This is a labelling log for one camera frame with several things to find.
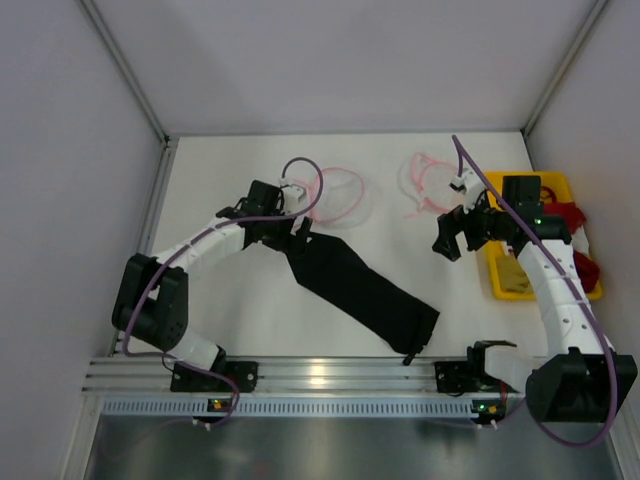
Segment yellow plastic bin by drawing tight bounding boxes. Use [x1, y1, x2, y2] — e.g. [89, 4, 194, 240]
[482, 171, 605, 302]

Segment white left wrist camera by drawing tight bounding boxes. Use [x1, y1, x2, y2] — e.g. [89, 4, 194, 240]
[279, 177, 307, 210]

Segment white pink-trimmed laundry bag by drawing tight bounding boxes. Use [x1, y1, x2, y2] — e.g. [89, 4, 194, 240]
[398, 152, 462, 218]
[308, 167, 373, 229]

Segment gold garment in bin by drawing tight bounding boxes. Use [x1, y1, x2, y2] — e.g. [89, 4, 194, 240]
[496, 255, 533, 295]

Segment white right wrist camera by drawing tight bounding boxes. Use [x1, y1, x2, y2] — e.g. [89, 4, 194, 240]
[449, 169, 485, 204]

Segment red garment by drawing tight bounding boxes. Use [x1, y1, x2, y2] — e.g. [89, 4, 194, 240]
[540, 186, 601, 294]

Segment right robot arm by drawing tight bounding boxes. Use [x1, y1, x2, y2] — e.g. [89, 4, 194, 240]
[433, 170, 638, 423]

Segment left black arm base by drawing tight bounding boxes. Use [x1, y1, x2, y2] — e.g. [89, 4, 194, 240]
[169, 360, 259, 393]

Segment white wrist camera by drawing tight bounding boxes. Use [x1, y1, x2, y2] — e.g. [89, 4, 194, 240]
[449, 169, 485, 204]
[279, 177, 307, 210]

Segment aluminium front rail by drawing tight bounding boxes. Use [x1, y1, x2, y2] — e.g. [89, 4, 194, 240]
[81, 356, 463, 397]

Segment black bra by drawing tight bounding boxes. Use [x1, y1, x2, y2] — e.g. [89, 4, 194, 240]
[287, 232, 440, 366]

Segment perforated cable duct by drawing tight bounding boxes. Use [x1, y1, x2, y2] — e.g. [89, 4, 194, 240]
[102, 397, 479, 419]

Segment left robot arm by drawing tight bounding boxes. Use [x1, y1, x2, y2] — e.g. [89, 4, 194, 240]
[111, 178, 312, 371]

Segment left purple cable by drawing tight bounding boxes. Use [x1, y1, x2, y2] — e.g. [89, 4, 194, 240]
[122, 157, 324, 431]

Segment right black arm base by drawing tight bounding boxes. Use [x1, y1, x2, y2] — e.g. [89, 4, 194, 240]
[434, 360, 521, 397]

